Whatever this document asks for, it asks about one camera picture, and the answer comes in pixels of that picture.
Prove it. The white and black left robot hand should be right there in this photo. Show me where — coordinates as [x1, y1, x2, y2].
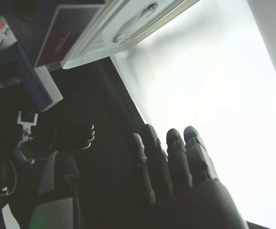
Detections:
[29, 124, 248, 229]

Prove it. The small grey box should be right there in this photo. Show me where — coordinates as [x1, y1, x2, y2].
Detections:
[34, 4, 105, 72]

